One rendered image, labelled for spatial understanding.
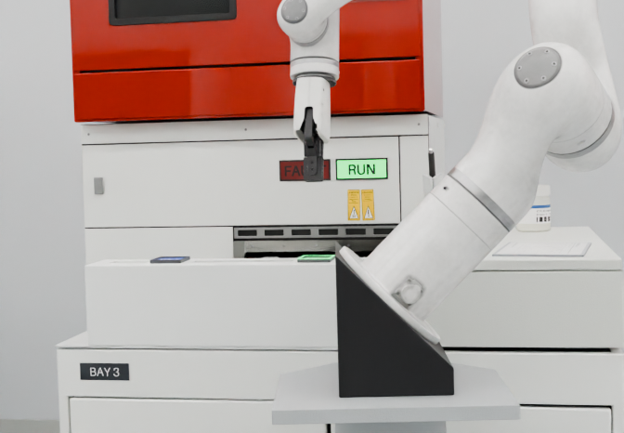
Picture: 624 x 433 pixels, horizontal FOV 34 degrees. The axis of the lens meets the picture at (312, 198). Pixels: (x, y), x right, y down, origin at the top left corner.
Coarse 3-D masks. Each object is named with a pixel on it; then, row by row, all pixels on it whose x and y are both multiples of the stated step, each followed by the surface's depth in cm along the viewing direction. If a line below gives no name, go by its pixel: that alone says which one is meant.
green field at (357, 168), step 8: (360, 160) 232; (368, 160) 232; (376, 160) 231; (384, 160) 231; (344, 168) 233; (352, 168) 232; (360, 168) 232; (368, 168) 232; (376, 168) 231; (384, 168) 231; (344, 176) 233; (352, 176) 232; (360, 176) 232; (368, 176) 232; (376, 176) 231; (384, 176) 231
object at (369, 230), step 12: (240, 228) 238; (252, 228) 237; (264, 228) 237; (276, 228) 236; (288, 228) 236; (300, 228) 235; (312, 228) 235; (324, 228) 234; (336, 228) 234; (348, 228) 233; (360, 228) 233; (372, 228) 232; (384, 228) 232
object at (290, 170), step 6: (282, 162) 235; (288, 162) 235; (294, 162) 235; (300, 162) 234; (324, 162) 233; (282, 168) 235; (288, 168) 235; (294, 168) 235; (300, 168) 234; (324, 168) 234; (282, 174) 235; (288, 174) 235; (294, 174) 235; (300, 174) 235; (324, 174) 234
